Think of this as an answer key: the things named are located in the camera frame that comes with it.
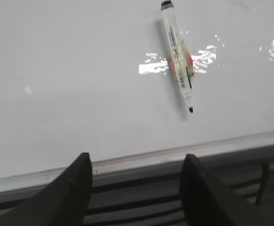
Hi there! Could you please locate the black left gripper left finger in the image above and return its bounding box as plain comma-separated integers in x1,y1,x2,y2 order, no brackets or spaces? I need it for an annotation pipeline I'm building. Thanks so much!
0,153,92,226

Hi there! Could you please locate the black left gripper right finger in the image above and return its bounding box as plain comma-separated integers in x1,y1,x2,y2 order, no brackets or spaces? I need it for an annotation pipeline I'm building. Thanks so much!
179,154,264,226

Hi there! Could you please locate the white whiteboard marker with magnet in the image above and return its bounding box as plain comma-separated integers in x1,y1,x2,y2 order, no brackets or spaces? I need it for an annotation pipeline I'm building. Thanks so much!
161,0,194,113

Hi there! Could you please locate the white whiteboard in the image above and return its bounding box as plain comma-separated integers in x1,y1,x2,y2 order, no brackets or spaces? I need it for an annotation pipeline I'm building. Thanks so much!
0,0,274,193

